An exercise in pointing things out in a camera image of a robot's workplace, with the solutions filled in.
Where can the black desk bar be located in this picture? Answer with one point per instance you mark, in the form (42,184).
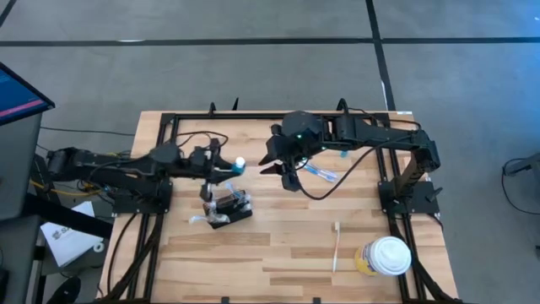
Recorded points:
(63,215)

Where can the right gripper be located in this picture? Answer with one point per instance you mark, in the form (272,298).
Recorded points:
(291,150)

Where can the black oval object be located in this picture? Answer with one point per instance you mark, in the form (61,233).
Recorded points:
(65,291)

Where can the packaged toothbrushes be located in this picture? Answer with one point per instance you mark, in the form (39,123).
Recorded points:
(244,196)

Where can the slim yellow-headed toothbrush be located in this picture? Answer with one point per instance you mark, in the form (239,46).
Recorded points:
(336,249)

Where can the wrapped blue striped toothbrush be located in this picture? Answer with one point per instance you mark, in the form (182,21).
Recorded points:
(322,173)

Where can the Lysol wipes canister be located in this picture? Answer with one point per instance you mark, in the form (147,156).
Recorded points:
(386,255)

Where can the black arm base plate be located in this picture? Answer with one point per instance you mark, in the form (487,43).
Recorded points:
(126,204)
(424,204)

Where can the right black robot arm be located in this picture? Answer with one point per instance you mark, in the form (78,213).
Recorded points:
(379,133)

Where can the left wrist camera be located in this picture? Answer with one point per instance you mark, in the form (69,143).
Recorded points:
(199,155)

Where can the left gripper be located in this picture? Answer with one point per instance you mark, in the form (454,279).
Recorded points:
(206,174)

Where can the blue screen monitor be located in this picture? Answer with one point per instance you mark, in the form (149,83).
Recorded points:
(17,97)

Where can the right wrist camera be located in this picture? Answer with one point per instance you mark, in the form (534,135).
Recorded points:
(291,181)

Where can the grey floor object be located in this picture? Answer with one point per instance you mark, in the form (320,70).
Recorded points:
(527,164)

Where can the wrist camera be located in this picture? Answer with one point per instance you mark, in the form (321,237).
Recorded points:
(291,181)
(199,155)

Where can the white label sticker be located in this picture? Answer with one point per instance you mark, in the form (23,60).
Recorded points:
(404,112)

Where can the white tape roll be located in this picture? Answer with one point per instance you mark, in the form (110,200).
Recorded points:
(95,247)

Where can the white booklet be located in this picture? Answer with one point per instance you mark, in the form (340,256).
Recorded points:
(67,240)

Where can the dark grey desk base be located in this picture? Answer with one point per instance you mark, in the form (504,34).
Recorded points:
(17,262)

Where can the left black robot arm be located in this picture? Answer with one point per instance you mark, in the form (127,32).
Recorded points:
(105,162)

